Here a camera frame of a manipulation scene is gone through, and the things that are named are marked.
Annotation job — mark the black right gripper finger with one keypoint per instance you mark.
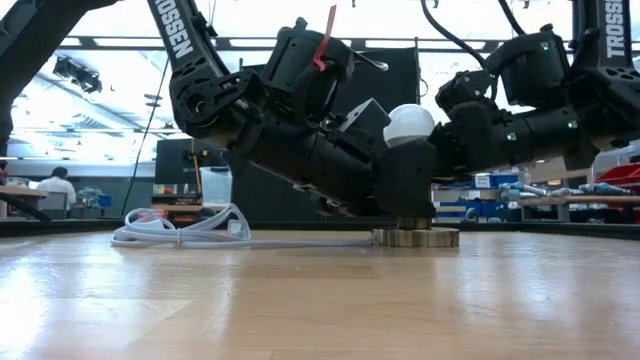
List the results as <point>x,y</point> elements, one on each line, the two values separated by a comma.
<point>445,150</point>

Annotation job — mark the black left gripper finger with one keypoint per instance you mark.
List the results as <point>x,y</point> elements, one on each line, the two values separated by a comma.
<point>405,182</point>

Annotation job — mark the white frosted lightbulb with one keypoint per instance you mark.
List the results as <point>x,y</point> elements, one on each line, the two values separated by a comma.
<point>410,122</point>

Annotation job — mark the metal lamp base with socket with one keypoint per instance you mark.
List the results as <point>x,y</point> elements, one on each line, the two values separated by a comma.
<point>415,237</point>

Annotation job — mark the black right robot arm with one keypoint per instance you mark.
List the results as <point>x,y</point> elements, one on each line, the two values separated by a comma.
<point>550,130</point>

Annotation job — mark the blue storage bin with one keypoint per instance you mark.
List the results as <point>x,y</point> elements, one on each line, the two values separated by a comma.
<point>505,179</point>

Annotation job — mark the clear plastic bin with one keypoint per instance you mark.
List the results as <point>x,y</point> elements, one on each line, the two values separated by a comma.
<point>216,187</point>

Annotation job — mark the yellow upright tool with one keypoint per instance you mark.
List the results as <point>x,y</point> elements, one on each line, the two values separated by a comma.
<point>196,172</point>

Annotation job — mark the background wooden workbench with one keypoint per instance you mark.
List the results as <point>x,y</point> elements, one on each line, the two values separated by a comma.
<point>575,201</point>

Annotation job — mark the black monitor screen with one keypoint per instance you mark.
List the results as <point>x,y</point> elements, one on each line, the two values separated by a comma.
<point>170,160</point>

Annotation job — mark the rack with red bins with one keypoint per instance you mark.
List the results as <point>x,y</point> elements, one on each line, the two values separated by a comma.
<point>620,174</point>

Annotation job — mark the black ceiling-mounted device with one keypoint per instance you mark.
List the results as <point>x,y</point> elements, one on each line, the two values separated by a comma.
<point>77,75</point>

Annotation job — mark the person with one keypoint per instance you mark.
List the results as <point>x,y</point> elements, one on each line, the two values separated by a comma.
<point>57,187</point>

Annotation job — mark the background desk with dark leg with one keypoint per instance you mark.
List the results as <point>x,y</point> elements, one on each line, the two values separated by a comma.
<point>20,192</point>

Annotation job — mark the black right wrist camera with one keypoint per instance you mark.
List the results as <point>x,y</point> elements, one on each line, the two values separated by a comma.
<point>462,87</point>

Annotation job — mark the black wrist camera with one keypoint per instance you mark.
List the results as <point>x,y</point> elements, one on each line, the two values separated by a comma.
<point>300,65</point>
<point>462,87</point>

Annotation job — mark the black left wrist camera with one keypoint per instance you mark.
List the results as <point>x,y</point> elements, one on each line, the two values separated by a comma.
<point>300,65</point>

